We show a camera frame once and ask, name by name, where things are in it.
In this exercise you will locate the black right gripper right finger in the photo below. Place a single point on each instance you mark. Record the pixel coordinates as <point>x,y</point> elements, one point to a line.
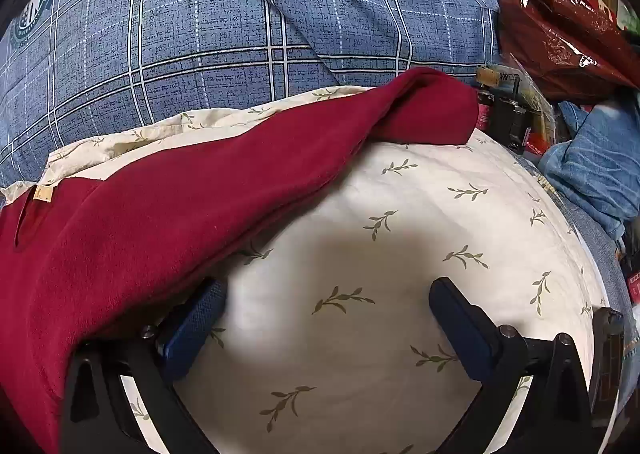
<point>556,415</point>

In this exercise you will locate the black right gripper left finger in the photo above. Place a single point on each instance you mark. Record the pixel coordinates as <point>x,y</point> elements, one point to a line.
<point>116,386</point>

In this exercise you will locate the dark red garment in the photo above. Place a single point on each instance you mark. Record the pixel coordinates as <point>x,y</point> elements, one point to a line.
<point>137,230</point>

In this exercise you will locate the cream leaf-print pillow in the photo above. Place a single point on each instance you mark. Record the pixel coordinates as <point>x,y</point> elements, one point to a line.
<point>328,344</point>

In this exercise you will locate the light blue denim garment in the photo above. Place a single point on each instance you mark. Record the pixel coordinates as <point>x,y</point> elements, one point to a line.
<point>598,168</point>

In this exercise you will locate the dark red plastic bag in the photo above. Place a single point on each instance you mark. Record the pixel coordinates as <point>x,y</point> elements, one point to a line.
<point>571,50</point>

